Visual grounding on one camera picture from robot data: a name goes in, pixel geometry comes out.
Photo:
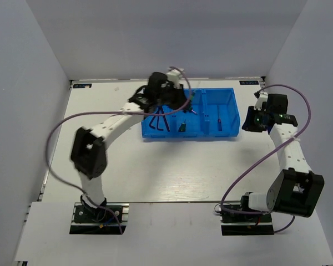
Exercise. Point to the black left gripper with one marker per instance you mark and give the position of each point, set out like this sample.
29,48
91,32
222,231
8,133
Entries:
181,99

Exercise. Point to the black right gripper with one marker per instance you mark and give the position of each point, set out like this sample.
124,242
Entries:
248,124

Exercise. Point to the large brown hex key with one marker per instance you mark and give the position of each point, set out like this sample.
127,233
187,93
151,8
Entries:
165,121

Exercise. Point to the green stubby screwdriver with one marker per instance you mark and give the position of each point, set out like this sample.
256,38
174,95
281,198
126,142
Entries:
182,127
190,109

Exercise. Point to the medium brown hex key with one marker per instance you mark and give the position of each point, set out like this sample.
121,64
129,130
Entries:
156,126

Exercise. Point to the red blue handled screwdriver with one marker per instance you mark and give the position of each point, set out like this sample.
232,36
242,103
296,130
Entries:
220,128

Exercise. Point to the black green precision screwdriver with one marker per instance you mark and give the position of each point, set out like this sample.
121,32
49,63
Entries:
192,97

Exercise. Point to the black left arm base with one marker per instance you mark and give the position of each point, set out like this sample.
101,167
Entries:
104,223

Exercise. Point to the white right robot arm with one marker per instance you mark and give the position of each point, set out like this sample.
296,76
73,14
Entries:
296,189

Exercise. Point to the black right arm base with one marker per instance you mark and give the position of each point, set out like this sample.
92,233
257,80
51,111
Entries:
233,224

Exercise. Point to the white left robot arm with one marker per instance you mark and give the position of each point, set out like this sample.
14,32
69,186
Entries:
89,151

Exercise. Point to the blue three-compartment plastic bin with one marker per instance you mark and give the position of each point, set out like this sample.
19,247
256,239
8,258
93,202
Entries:
205,123

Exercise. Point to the right corner label sticker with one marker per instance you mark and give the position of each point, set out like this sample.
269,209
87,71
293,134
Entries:
249,82

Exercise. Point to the corner label sticker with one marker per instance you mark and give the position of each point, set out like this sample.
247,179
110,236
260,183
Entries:
249,82
81,86

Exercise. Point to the left corner label sticker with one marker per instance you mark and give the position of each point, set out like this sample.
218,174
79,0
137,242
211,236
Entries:
81,86

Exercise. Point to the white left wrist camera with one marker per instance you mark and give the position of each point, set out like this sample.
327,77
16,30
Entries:
174,76

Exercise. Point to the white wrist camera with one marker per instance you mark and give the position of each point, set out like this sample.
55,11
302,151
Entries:
174,76
261,100

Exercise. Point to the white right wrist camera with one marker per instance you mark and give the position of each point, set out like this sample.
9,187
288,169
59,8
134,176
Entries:
261,100

